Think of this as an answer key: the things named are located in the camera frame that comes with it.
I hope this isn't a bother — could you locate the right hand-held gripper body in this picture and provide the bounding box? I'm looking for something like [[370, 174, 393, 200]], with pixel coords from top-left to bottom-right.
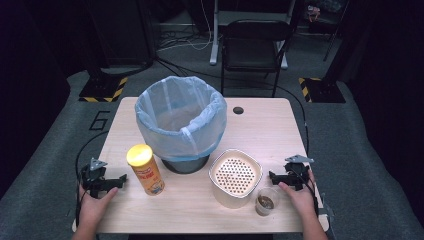
[[282, 154, 315, 192]]

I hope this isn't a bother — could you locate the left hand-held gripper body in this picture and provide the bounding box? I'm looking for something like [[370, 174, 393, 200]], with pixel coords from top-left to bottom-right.
[[81, 157, 113, 198]]

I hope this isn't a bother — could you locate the clear plastic cup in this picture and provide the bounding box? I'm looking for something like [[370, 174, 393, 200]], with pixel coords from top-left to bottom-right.
[[254, 186, 281, 217]]

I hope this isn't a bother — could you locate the yellow chip can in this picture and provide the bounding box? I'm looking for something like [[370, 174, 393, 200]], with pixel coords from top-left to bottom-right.
[[125, 143, 166, 197]]

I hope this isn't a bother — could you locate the white strainer container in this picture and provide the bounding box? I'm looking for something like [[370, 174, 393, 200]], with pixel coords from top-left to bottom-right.
[[208, 148, 264, 210]]

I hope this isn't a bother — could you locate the dark trash bin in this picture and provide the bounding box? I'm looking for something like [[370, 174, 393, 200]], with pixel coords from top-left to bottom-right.
[[161, 154, 211, 175]]

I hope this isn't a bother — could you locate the trash bin with blue bag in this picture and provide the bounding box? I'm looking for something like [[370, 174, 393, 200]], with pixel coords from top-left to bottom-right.
[[134, 75, 229, 163]]

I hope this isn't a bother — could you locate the person's right hand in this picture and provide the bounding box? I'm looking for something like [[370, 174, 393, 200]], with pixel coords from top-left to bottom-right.
[[278, 169, 318, 219]]

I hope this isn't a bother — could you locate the person's left hand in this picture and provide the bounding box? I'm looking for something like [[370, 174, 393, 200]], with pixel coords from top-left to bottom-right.
[[77, 184, 120, 228]]

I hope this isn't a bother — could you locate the grey table edge clamp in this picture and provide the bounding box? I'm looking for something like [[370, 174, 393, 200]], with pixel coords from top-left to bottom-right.
[[318, 193, 336, 232]]

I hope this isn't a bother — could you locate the black stand base striped tape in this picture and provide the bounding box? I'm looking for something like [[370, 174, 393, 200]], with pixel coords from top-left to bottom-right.
[[298, 64, 347, 104], [78, 64, 129, 104]]

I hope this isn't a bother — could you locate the black folding chair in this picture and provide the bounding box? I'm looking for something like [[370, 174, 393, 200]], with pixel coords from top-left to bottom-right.
[[219, 18, 295, 99]]

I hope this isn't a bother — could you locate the dark cabinet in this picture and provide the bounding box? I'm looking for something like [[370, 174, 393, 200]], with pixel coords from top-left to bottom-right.
[[83, 0, 158, 68]]

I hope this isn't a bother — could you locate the colourful small background item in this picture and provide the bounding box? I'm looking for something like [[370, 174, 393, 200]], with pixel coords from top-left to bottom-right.
[[305, 3, 322, 24]]

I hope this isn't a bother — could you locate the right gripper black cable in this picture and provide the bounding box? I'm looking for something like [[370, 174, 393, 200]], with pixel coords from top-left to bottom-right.
[[289, 164, 322, 218]]

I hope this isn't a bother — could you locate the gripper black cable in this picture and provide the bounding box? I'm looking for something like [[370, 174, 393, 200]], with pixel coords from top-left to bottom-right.
[[289, 164, 322, 218], [74, 130, 110, 228]]

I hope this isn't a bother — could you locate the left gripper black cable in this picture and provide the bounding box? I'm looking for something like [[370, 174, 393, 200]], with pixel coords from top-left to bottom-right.
[[74, 130, 110, 228]]

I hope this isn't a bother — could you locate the white floor cable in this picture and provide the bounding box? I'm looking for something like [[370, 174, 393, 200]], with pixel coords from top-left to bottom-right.
[[156, 0, 215, 53]]

